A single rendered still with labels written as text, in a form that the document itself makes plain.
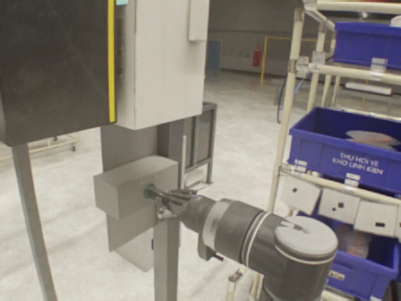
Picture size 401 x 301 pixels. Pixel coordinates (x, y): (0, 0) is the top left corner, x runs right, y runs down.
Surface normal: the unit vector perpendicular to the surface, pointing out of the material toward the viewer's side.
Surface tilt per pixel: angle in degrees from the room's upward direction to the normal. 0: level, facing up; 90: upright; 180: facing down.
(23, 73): 90
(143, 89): 90
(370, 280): 93
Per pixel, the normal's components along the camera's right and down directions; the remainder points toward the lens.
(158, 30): 0.81, 0.25
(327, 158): -0.56, 0.32
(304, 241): 0.03, -0.91
